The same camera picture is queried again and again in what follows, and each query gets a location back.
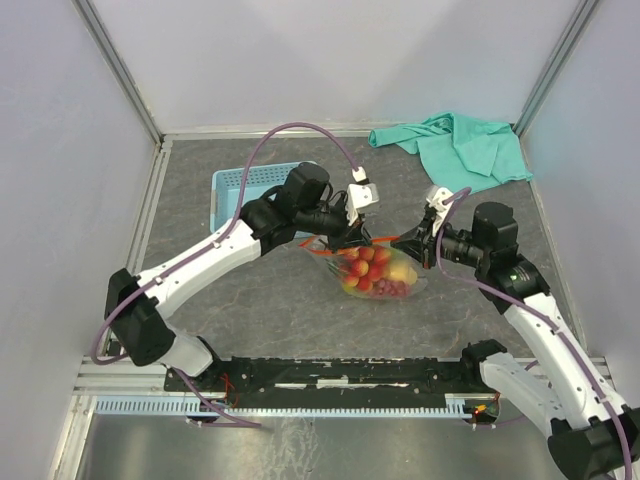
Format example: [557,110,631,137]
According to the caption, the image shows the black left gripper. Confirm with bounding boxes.
[295,195,370,253]

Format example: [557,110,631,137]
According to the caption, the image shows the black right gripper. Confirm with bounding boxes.
[391,211,488,269]

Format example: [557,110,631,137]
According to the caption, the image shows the yellow lemon fruit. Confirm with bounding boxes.
[387,261,418,285]

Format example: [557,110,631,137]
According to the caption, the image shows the clear orange zip bag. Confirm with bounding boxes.
[299,236,428,300]

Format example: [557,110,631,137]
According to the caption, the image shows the red strawberries with leaf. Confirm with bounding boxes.
[337,245,393,295]

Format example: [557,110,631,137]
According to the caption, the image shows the purple grapes bunch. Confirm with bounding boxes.
[372,279,410,297]

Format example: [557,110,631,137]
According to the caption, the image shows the light blue plastic basket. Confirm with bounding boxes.
[209,162,299,233]

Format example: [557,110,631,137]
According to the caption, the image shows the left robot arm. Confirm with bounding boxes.
[104,162,379,390]

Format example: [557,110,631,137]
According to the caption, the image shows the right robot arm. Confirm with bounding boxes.
[391,200,639,479]

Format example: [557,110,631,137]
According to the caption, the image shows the teal cloth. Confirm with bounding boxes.
[368,112,533,193]

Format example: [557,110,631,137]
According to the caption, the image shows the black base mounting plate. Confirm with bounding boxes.
[191,357,496,410]

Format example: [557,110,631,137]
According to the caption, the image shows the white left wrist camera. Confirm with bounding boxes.
[345,167,379,225]

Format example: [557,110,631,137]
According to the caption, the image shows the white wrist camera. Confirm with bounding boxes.
[425,185,455,236]
[345,167,379,225]

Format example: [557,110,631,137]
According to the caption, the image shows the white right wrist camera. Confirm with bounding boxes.
[425,185,455,236]

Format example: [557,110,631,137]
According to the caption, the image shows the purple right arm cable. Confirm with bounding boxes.
[435,187,632,479]

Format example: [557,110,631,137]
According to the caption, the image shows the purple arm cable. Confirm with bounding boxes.
[435,187,632,479]
[91,122,362,429]

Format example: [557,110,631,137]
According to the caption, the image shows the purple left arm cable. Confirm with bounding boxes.
[91,122,362,429]

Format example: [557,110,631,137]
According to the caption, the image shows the light blue cable duct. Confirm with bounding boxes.
[94,395,472,420]

